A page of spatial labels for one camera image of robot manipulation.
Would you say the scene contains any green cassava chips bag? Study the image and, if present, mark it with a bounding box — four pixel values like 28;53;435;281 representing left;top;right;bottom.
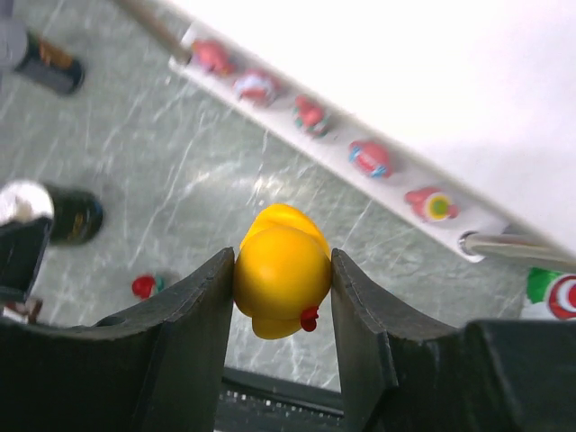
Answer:
520;268;576;320

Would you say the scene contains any pink white toy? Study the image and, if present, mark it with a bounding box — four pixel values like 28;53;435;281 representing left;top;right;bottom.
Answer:
232;69;281;106
293;94;329;138

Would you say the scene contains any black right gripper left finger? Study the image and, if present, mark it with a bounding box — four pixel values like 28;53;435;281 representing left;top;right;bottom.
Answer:
1;247;235;431

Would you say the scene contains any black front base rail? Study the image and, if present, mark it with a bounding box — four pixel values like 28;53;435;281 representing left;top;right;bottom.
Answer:
214;367;345;432

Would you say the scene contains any pink toy with blue bows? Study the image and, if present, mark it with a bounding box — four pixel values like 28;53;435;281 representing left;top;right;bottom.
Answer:
348;140;393;178

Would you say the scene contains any two-tier white wooden shelf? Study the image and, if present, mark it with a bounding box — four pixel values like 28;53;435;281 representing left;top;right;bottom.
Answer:
112;0;576;274

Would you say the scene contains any pink round toy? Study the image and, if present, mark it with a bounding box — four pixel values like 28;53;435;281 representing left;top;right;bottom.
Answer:
191;39;236;77

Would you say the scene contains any yellow duck burger toy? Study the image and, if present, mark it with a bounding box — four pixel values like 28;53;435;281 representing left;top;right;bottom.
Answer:
233;203;332;340

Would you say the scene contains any red cherry toy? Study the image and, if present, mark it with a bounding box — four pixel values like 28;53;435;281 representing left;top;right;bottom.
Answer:
131;274;165;300

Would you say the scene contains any small dark metal can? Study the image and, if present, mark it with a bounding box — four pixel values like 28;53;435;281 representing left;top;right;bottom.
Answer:
1;17;85;95

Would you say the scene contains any pink toy with green hat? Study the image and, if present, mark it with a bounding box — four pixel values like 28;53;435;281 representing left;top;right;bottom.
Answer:
404;186;460;222

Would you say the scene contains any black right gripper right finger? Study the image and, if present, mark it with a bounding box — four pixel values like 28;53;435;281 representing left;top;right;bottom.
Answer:
331;249;575;431

